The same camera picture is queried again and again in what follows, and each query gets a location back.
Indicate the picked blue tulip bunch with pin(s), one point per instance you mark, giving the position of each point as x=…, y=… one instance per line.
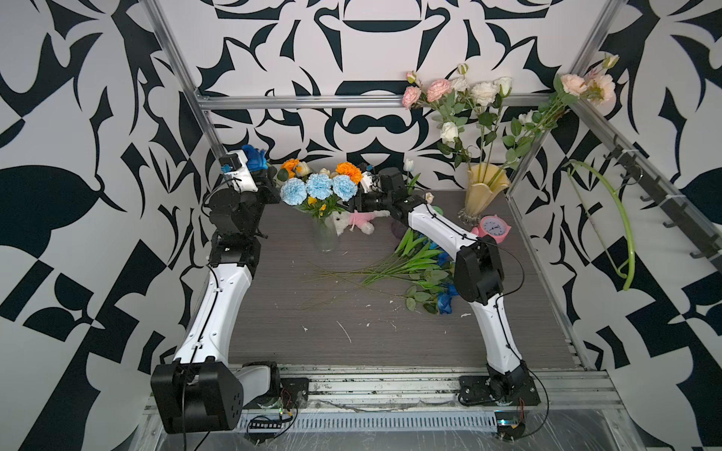
x=417, y=250

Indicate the corner blue rose stem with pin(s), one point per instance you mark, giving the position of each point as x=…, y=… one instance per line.
x=255, y=158

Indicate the black hook rail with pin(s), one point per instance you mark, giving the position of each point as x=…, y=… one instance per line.
x=658, y=191

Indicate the left controller board with wires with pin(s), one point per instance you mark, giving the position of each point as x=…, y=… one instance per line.
x=262, y=428

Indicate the white plush toy pink shirt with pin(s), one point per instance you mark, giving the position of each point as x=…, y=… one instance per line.
x=357, y=220

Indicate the light blue carnation stems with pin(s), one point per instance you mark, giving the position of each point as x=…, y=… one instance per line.
x=321, y=187

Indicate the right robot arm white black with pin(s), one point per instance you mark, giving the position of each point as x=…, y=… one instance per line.
x=478, y=278

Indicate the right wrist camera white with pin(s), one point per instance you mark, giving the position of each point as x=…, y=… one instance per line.
x=368, y=183

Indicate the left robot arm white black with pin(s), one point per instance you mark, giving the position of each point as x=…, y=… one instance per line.
x=198, y=392

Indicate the clear glass vase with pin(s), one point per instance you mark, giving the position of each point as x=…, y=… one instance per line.
x=325, y=234

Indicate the dark purple glass vase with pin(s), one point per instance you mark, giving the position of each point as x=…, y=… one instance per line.
x=398, y=229

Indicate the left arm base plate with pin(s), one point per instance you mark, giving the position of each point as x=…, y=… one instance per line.
x=293, y=393

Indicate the pink alarm clock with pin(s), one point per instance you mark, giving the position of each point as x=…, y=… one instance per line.
x=494, y=227

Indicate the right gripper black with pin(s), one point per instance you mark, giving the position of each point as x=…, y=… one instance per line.
x=371, y=197

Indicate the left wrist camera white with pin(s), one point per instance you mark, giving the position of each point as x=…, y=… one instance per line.
x=236, y=173

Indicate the pink rose stem right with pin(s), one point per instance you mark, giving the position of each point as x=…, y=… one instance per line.
x=597, y=87

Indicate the controller board with wires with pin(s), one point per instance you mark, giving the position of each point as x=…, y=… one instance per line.
x=262, y=428
x=521, y=423

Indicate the blue orange mixed bouquet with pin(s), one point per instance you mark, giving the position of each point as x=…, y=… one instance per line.
x=295, y=168

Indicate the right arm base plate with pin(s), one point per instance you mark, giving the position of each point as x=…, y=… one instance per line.
x=498, y=391

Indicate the pink rose stem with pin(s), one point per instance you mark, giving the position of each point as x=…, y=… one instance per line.
x=452, y=105
x=597, y=87

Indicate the white rose stems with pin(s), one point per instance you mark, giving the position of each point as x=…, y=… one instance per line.
x=488, y=97

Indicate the right controller board with wires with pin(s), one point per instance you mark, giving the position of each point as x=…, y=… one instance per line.
x=521, y=423

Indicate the pink rose stem left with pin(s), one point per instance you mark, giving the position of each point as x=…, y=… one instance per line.
x=452, y=105

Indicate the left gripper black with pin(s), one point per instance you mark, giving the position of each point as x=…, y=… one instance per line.
x=264, y=193

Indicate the blue white tulip bunch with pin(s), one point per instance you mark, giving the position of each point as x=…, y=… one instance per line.
x=411, y=180

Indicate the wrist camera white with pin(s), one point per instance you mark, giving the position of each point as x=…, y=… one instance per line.
x=368, y=183
x=236, y=173

